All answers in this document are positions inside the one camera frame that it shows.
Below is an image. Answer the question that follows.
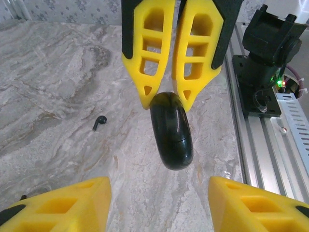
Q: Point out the aluminium frame post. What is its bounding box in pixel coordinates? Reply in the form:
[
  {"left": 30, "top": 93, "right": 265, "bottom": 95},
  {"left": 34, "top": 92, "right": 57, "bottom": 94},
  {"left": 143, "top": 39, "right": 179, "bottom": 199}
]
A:
[{"left": 11, "top": 0, "right": 32, "bottom": 21}]

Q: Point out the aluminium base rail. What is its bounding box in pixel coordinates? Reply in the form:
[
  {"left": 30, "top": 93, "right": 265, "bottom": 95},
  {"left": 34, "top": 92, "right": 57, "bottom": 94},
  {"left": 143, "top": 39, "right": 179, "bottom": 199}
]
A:
[{"left": 224, "top": 21, "right": 309, "bottom": 208}]

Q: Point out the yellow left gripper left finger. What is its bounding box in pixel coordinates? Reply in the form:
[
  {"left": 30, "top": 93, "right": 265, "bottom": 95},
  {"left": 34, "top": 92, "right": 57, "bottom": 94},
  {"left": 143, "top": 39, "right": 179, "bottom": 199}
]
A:
[{"left": 0, "top": 176, "right": 112, "bottom": 232}]

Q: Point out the black earbud charging case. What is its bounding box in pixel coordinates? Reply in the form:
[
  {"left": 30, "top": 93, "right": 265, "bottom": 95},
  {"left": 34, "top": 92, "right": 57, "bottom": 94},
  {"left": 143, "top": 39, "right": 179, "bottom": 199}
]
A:
[{"left": 149, "top": 91, "right": 195, "bottom": 172}]

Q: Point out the grey slotted cable duct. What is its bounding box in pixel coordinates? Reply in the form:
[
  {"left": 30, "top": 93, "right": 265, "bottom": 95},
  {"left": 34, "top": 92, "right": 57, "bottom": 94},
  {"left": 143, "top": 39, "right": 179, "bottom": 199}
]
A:
[{"left": 275, "top": 93, "right": 309, "bottom": 174}]

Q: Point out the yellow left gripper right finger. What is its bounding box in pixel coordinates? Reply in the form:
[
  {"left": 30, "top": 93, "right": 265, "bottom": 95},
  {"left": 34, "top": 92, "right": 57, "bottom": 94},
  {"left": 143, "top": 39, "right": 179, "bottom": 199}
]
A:
[{"left": 208, "top": 175, "right": 309, "bottom": 232}]

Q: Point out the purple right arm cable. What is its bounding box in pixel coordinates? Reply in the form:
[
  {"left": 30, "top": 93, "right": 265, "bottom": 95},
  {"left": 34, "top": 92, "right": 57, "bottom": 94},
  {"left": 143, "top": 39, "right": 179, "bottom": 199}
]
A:
[{"left": 286, "top": 64, "right": 309, "bottom": 97}]

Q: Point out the black wireless earbud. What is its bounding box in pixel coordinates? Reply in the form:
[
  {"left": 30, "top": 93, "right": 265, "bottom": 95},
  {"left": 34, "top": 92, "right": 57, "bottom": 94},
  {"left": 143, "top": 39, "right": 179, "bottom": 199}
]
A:
[{"left": 92, "top": 115, "right": 108, "bottom": 132}]

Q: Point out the black right controller board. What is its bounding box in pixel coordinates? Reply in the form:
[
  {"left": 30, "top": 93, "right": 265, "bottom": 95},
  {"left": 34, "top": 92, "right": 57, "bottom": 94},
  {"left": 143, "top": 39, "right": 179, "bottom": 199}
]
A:
[{"left": 275, "top": 77, "right": 299, "bottom": 97}]

